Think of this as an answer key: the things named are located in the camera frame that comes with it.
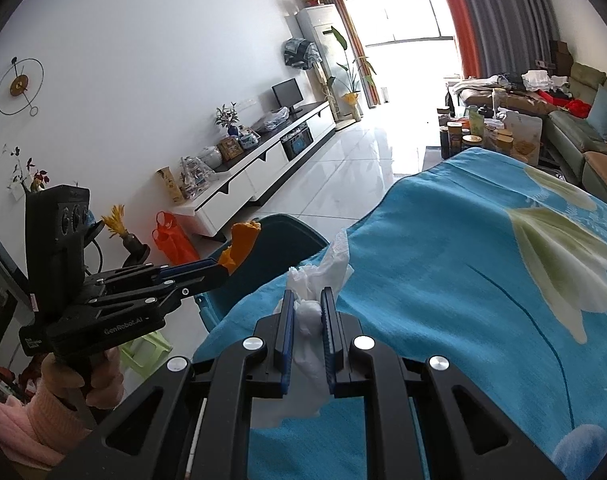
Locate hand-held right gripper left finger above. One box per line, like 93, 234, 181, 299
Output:
48, 290, 297, 480

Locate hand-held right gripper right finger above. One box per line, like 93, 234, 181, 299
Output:
321, 287, 567, 480

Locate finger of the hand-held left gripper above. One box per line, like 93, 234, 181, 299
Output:
86, 259, 219, 292
86, 266, 233, 313

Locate orange peel piece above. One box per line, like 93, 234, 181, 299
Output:
218, 219, 262, 277

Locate white tissue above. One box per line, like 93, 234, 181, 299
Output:
286, 230, 354, 418

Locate person's left forearm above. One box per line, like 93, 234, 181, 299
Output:
0, 385, 92, 467

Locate person's left hand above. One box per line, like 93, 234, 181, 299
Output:
40, 347, 125, 411

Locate orange plastic bag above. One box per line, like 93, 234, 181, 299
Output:
152, 211, 200, 266

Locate yellow flowers in dark vase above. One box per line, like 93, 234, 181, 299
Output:
102, 203, 151, 263

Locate black framed screen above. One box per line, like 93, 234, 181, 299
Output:
0, 215, 34, 401

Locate red leaf plant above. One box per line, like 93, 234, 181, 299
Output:
2, 144, 50, 193

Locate beige patterned vase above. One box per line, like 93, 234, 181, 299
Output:
157, 166, 185, 205

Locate green plastic stool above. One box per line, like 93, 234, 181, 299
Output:
118, 332, 174, 378

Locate glass ship model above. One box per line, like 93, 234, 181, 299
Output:
180, 155, 218, 198

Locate white TV cabinet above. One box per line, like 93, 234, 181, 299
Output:
171, 100, 337, 238

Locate blue floral tablecloth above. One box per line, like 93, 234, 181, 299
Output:
191, 147, 607, 480

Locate small plant in blue vase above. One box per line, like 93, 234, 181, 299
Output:
214, 102, 242, 137

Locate clear plastic bag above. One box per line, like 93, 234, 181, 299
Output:
254, 106, 290, 134

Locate black monitor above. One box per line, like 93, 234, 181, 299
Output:
272, 79, 304, 113

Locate yellow plant pot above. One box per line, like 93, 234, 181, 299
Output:
342, 91, 363, 122

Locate cluttered coffee table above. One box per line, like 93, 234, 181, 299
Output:
436, 102, 564, 171

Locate fan with dark cover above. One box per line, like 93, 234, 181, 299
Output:
282, 36, 320, 71

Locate tall green potted plant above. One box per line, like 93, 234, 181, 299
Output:
328, 25, 377, 123

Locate white standing air conditioner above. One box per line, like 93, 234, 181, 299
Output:
296, 4, 340, 91

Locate striped brown curtain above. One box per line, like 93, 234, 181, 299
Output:
303, 0, 379, 108

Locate pile of clothes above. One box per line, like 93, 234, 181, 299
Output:
453, 67, 591, 116

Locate green sectional sofa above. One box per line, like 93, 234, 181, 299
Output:
448, 60, 607, 196

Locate blue cushion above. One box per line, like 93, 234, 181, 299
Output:
587, 85, 607, 142

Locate stacked cardboard boxes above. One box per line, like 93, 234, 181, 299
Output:
550, 40, 573, 73

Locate grey and orange curtain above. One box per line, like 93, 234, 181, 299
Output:
428, 0, 559, 78

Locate small picture frame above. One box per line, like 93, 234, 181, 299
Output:
217, 136, 245, 162

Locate round wire wall clock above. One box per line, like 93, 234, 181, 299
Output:
0, 56, 45, 117

